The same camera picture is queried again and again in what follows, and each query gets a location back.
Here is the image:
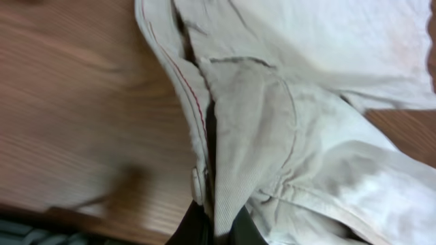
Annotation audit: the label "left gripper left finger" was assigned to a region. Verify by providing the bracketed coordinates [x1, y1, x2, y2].
[166, 201, 210, 245]

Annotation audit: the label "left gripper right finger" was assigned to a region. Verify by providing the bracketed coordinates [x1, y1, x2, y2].
[228, 206, 268, 245]

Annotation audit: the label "beige cotton shorts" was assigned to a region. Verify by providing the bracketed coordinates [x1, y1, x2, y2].
[135, 0, 435, 244]

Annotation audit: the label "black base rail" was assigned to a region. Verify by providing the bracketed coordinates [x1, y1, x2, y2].
[1, 219, 131, 245]

